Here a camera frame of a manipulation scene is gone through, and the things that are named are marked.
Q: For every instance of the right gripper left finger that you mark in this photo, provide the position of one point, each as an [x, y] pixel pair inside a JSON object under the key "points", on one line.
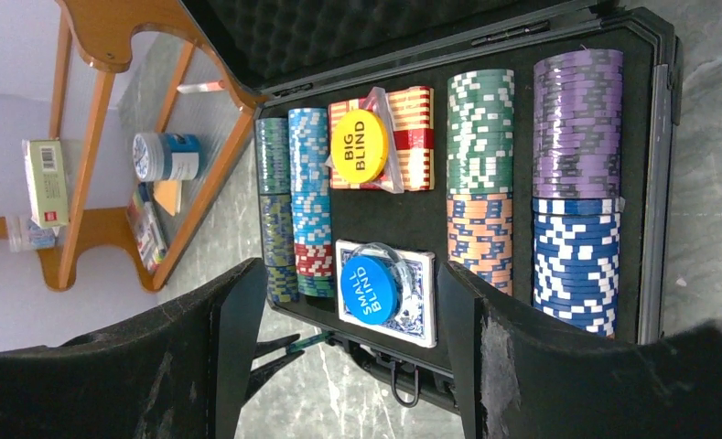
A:
{"points": [[178, 370]]}

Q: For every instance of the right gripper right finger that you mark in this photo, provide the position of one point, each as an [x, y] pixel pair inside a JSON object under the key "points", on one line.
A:
{"points": [[520, 373]]}

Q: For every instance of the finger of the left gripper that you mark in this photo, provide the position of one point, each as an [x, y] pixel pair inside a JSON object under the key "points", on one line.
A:
{"points": [[283, 343], [261, 375]]}

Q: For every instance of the blue playing card deck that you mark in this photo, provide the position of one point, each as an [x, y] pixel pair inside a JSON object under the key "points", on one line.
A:
{"points": [[414, 321]]}

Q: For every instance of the blue small blind button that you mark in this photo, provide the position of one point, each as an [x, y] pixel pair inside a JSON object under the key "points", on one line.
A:
{"points": [[368, 289]]}

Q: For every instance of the yellow big blind button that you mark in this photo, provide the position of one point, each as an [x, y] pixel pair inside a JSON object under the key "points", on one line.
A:
{"points": [[359, 146]]}

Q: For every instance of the black poker set case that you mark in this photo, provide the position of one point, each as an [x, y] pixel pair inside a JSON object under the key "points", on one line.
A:
{"points": [[314, 53]]}

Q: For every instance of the marker pen set pack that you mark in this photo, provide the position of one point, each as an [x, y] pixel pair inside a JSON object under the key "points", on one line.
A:
{"points": [[141, 216]]}

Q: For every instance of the green chip stack row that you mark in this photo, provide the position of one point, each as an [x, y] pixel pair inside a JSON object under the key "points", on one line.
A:
{"points": [[274, 178]]}

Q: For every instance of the purple blue chip row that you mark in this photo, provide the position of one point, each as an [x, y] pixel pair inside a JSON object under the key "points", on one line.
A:
{"points": [[576, 202]]}

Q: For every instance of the yellow notepad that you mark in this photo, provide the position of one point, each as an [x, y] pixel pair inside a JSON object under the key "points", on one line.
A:
{"points": [[168, 195]]}

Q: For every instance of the clear plastic bottle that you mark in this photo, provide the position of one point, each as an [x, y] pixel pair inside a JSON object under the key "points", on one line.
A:
{"points": [[25, 235]]}

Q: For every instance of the cleaning gel jar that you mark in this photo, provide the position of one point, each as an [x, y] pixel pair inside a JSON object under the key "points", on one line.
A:
{"points": [[166, 156]]}

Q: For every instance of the light blue red chip row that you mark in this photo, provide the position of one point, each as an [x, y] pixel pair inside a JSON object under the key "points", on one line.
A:
{"points": [[308, 138]]}

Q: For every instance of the green orange chip row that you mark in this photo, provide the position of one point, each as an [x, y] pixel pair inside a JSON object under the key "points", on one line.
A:
{"points": [[479, 142]]}

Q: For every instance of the white green carton box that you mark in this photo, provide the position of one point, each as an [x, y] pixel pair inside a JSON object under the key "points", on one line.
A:
{"points": [[46, 183]]}

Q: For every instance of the white pink pen lower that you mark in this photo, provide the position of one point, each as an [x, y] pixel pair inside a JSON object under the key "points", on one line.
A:
{"points": [[211, 86]]}

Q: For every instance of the red playing card deck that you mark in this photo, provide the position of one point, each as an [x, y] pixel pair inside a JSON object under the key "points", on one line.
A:
{"points": [[413, 134]]}

